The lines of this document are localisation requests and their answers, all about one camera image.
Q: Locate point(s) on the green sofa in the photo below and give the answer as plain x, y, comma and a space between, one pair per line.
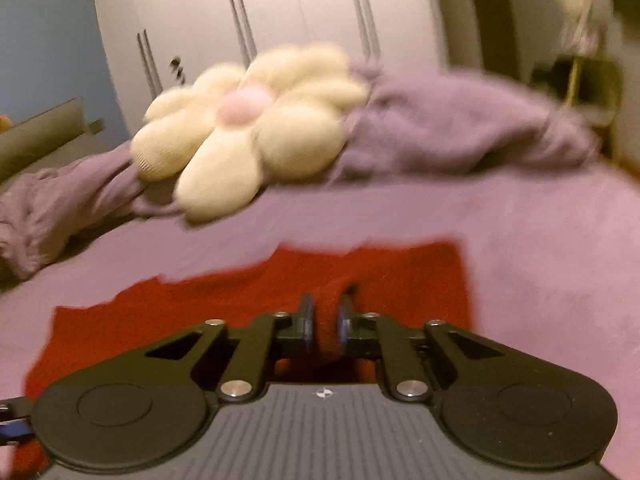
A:
35, 135

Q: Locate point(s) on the red knit sweater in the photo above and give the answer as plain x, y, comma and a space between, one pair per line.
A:
400, 280

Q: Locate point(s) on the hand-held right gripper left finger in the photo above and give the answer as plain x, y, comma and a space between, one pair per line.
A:
307, 327

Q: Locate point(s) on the crumpled purple blanket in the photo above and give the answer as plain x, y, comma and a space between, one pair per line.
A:
450, 120

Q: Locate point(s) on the yellow side table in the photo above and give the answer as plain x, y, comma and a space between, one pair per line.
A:
595, 90

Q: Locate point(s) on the dark wardrobe sticker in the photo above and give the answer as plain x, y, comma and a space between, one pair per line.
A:
175, 66

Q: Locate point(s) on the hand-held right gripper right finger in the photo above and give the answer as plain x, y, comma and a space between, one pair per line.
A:
343, 330

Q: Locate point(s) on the white wardrobe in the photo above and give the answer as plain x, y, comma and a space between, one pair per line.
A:
300, 5

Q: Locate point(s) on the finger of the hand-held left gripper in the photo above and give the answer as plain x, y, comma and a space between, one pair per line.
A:
15, 430

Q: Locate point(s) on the pale blurred object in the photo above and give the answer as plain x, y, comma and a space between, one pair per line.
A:
577, 20

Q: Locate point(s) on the cream flower-shaped pillow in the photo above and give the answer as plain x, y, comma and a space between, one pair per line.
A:
280, 130

